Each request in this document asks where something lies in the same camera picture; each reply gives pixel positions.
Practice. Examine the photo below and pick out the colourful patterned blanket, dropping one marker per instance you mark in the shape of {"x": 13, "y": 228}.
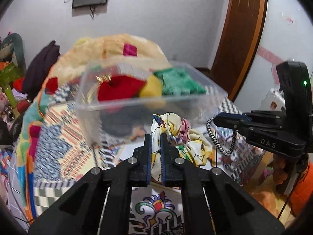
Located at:
{"x": 56, "y": 157}

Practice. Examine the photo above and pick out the floral patterned scarf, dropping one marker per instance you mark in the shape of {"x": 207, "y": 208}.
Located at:
{"x": 192, "y": 145}

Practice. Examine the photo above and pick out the red soft pouch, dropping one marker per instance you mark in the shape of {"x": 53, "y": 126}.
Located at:
{"x": 120, "y": 87}

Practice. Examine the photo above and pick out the dark purple clothing pile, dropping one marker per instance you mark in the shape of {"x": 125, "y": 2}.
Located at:
{"x": 39, "y": 68}

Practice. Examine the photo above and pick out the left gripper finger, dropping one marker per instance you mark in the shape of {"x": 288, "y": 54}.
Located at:
{"x": 234, "y": 115}
{"x": 239, "y": 123}

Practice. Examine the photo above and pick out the grey green dinosaur plush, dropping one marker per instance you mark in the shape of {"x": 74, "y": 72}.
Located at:
{"x": 12, "y": 50}

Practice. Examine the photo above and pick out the green knitted cloth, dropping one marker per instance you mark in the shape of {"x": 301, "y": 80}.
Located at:
{"x": 178, "y": 82}

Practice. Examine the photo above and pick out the beige plush pillow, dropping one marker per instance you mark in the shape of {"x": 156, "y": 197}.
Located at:
{"x": 122, "y": 47}

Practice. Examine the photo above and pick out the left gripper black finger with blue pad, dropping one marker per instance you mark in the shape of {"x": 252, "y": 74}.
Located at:
{"x": 99, "y": 203}
{"x": 212, "y": 202}

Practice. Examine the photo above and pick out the brown wooden door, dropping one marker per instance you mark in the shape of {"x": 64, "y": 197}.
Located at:
{"x": 238, "y": 44}

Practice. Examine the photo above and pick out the green toy box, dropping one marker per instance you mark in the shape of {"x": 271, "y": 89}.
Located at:
{"x": 9, "y": 74}

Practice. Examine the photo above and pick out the clear plastic storage box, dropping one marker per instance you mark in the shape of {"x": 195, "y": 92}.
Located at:
{"x": 124, "y": 120}

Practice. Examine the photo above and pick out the hand holding second gripper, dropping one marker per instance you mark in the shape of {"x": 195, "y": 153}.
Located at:
{"x": 279, "y": 175}

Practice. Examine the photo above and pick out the yellow soft ball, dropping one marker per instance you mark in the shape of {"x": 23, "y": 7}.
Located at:
{"x": 152, "y": 89}

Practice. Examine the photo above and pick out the white sticker suitcase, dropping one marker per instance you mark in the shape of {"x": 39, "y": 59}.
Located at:
{"x": 274, "y": 101}

